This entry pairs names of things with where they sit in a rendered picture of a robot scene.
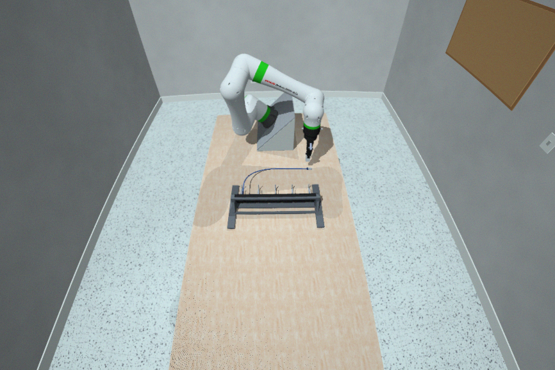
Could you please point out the black patch panel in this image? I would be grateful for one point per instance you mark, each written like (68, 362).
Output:
(279, 201)

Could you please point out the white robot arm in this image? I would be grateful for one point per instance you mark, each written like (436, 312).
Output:
(246, 67)

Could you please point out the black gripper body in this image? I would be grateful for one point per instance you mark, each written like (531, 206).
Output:
(310, 139)

